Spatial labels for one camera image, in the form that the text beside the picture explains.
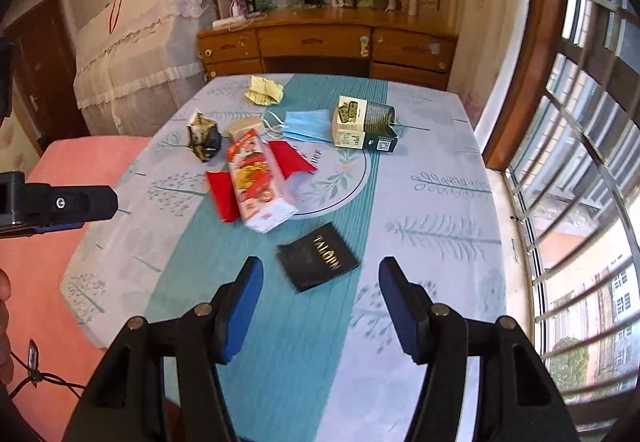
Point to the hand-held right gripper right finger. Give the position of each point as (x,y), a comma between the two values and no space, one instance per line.
(400,312)

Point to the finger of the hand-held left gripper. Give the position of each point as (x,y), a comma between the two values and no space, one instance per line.
(55,227)

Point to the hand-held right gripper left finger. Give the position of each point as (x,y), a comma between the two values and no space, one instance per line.
(245,307)

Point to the black packet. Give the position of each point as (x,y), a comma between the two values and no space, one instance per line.
(317,257)

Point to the blue face mask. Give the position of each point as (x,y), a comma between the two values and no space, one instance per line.
(307,126)

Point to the yellow paper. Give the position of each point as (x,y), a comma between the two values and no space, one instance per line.
(265,91)

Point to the person's left hand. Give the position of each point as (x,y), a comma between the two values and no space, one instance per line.
(4,322)

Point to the pink blanket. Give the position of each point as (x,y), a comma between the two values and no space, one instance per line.
(50,282)

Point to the leaf printed teal tablecloth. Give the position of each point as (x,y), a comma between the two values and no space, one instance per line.
(310,352)

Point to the red and white carton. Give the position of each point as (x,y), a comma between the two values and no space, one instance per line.
(257,187)

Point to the brown wooden door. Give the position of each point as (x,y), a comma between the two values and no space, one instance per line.
(45,61)

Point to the crumpled dark foil wrapper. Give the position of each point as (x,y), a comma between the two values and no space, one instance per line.
(205,136)

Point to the red paper envelope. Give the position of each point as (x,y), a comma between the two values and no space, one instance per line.
(292,159)

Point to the white lace covered cabinet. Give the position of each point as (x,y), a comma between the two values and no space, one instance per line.
(140,46)

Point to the small beige box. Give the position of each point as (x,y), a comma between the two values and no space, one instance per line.
(245,126)

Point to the dark green and cream box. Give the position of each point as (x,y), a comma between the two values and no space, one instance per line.
(350,121)

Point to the window with metal grille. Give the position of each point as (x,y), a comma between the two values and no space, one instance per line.
(590,222)

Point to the white power strip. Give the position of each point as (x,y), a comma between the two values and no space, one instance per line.
(228,23)

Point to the pale green drawer hook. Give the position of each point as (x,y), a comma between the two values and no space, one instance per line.
(364,45)

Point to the wooden desk with drawers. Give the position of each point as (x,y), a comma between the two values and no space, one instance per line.
(315,39)

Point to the white bottle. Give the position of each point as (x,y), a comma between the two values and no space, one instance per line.
(412,4)

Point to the brown wooden window frame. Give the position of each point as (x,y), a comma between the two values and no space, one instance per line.
(530,46)

